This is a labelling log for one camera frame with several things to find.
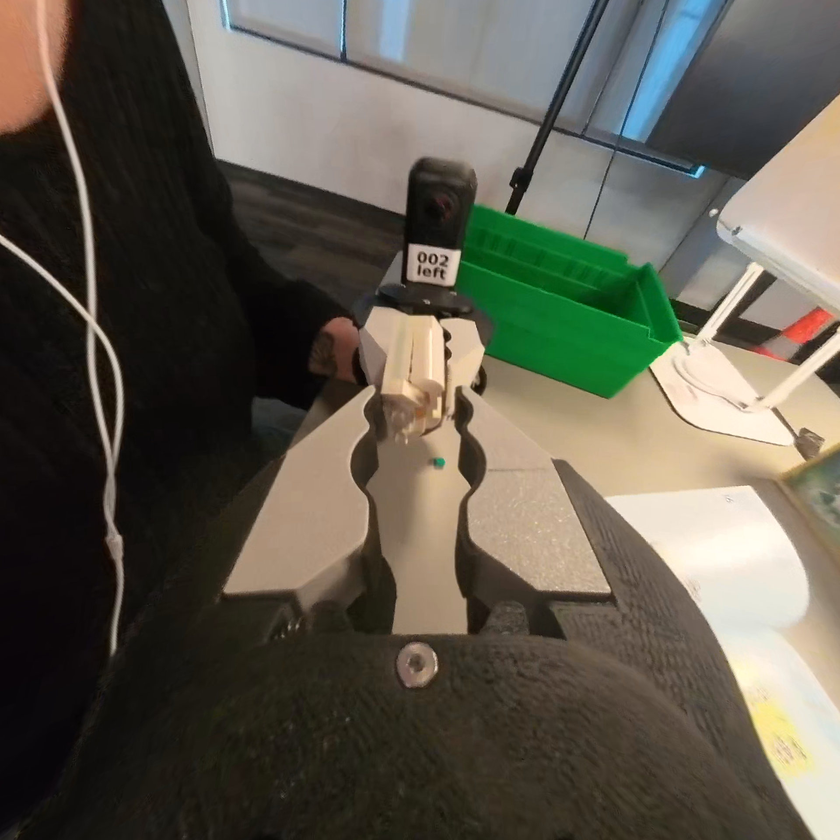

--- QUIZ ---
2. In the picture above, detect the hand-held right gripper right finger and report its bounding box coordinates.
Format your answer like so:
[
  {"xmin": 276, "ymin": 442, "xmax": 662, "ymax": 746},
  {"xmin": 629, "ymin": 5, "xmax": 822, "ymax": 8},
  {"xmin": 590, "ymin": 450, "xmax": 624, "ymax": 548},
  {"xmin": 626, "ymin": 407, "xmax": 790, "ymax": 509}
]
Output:
[{"xmin": 453, "ymin": 386, "xmax": 616, "ymax": 627}]

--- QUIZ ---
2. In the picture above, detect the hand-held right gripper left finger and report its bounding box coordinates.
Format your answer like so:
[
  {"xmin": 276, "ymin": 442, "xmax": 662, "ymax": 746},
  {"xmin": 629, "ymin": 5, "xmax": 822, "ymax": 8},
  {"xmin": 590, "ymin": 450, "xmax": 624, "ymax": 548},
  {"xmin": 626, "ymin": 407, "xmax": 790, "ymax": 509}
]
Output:
[{"xmin": 222, "ymin": 385, "xmax": 398, "ymax": 627}]

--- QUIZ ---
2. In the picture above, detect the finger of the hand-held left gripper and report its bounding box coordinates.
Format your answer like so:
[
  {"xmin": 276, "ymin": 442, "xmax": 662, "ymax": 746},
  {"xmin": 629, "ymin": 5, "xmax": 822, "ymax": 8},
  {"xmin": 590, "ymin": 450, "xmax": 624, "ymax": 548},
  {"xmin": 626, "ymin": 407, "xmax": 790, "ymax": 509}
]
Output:
[
  {"xmin": 357, "ymin": 307, "xmax": 411, "ymax": 389},
  {"xmin": 444, "ymin": 319, "xmax": 488, "ymax": 396}
]

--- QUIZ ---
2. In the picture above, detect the white and orange lego assembly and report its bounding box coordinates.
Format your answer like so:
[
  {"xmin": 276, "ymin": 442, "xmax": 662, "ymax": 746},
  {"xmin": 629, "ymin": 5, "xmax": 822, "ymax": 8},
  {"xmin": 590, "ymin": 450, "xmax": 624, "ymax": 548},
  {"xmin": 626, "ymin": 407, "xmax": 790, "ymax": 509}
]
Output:
[{"xmin": 376, "ymin": 314, "xmax": 460, "ymax": 446}]

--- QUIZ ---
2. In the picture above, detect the person's left forearm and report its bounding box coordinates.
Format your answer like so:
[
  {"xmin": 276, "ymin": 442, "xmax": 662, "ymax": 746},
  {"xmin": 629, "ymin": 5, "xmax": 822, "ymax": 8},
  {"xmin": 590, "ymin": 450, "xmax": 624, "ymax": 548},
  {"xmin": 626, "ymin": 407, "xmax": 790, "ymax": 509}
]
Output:
[{"xmin": 243, "ymin": 262, "xmax": 359, "ymax": 414}]

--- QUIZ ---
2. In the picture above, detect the yellow and purple lego box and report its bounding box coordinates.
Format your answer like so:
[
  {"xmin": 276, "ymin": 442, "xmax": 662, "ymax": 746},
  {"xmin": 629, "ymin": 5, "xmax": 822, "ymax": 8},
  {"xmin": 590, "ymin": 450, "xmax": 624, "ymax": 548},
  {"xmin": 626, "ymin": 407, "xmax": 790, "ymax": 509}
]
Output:
[{"xmin": 781, "ymin": 445, "xmax": 840, "ymax": 526}]

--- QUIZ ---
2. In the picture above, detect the person's left hand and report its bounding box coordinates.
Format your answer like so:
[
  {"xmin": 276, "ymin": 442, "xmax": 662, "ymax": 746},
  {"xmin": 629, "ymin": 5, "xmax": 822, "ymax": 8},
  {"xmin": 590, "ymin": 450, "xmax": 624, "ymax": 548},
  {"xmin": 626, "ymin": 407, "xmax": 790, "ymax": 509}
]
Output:
[{"xmin": 308, "ymin": 318, "xmax": 363, "ymax": 385}]

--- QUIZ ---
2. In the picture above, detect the green plastic bin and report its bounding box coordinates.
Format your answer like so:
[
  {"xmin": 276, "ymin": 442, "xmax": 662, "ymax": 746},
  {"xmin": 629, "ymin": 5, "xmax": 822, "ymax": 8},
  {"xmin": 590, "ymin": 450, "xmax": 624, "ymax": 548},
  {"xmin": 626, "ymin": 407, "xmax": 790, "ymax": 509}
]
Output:
[{"xmin": 455, "ymin": 205, "xmax": 684, "ymax": 400}]

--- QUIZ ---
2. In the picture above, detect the black tripod pole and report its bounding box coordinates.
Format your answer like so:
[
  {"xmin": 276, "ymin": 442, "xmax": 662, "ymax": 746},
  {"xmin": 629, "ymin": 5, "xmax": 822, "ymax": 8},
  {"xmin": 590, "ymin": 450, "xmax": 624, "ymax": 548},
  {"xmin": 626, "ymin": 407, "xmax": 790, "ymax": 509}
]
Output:
[{"xmin": 504, "ymin": 0, "xmax": 613, "ymax": 215}]

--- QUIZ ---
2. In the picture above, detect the light blue instruction booklet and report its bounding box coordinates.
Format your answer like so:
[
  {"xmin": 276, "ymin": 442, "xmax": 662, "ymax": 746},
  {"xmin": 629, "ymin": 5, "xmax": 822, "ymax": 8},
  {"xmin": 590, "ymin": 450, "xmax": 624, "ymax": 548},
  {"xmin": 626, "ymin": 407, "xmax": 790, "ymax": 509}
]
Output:
[{"xmin": 604, "ymin": 486, "xmax": 840, "ymax": 798}]

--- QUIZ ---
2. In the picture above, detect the person's black sweater torso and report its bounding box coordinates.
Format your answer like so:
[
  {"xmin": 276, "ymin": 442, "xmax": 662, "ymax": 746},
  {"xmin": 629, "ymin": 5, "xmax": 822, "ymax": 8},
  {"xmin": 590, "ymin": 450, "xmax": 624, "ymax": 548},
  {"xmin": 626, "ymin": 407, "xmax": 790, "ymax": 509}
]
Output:
[{"xmin": 0, "ymin": 0, "xmax": 316, "ymax": 836}]

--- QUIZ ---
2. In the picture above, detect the orange striped cone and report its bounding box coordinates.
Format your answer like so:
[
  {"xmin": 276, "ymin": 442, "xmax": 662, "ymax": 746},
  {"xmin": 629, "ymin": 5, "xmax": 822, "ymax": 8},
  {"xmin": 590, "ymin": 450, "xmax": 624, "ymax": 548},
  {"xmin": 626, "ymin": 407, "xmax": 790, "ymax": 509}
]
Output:
[{"xmin": 755, "ymin": 307, "xmax": 840, "ymax": 362}]

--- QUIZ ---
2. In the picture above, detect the white earphone cable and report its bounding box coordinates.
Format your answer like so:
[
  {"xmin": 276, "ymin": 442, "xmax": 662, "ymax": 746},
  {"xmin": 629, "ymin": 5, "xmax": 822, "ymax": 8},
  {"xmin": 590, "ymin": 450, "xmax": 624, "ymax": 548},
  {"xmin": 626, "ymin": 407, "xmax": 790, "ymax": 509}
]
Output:
[{"xmin": 0, "ymin": 0, "xmax": 127, "ymax": 657}]

